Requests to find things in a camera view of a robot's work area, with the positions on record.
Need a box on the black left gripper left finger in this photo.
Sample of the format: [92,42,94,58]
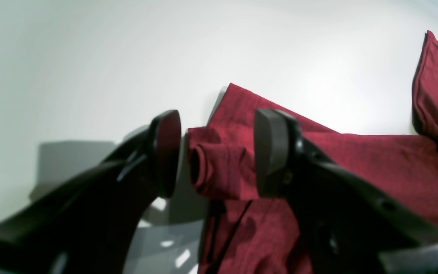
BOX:
[0,110,181,274]

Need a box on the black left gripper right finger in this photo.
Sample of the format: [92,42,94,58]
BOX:
[254,108,438,274]

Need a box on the dark red long-sleeve shirt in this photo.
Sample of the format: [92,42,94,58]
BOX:
[188,31,438,274]

